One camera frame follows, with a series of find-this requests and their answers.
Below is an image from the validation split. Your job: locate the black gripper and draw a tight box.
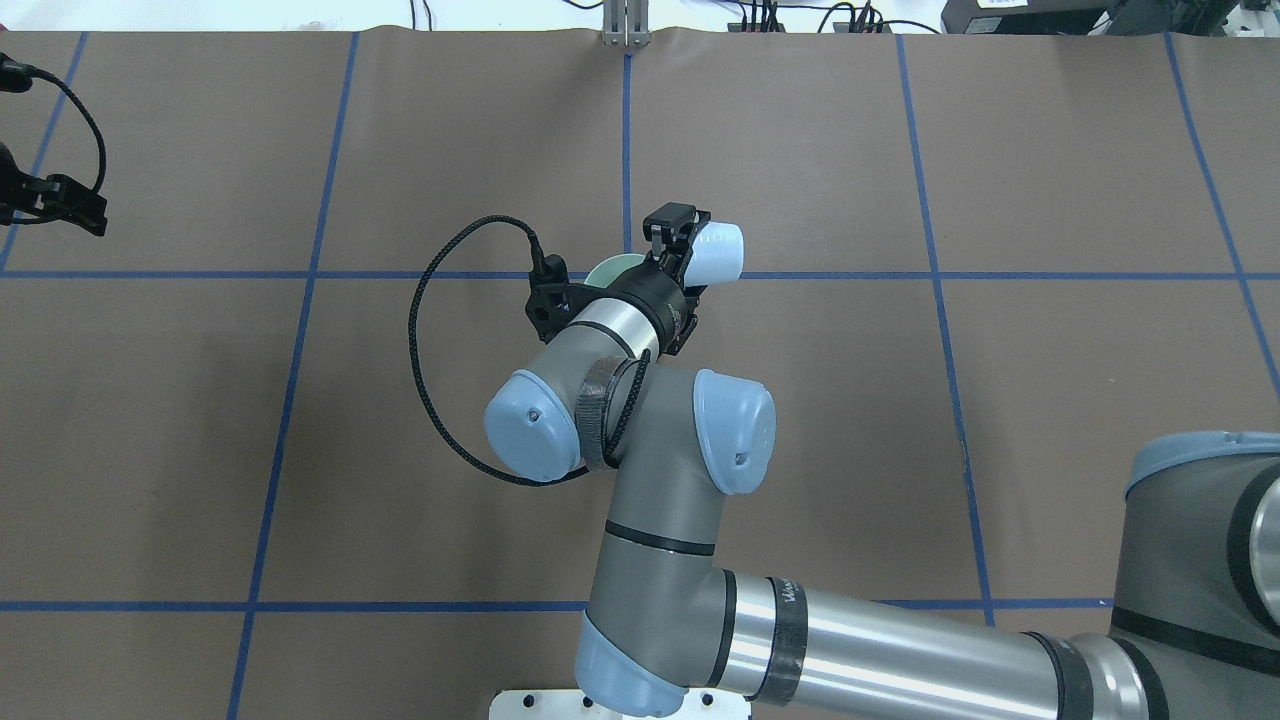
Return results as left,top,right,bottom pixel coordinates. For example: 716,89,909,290
607,204,710,356

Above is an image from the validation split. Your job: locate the light blue plastic cup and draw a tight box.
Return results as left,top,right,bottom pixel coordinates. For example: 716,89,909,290
684,222,745,287

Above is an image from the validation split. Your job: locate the pale green ceramic bowl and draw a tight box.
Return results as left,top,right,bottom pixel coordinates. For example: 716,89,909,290
582,252,646,290

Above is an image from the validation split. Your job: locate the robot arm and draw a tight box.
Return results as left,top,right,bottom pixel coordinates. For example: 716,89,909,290
484,250,1277,719

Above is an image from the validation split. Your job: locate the brown paper table cover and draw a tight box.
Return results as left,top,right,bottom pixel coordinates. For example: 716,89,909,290
3,27,1277,719

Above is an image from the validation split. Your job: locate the black power adapter box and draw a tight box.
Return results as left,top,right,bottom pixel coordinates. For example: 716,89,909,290
940,1,1112,36

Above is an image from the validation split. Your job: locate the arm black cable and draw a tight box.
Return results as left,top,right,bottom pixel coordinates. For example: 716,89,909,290
0,54,109,197
406,214,653,489

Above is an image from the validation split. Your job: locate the aluminium frame post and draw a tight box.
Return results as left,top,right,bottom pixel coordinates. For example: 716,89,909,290
602,0,652,49

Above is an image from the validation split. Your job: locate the white central pedestal column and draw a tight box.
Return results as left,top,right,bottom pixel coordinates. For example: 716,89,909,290
488,688,755,719

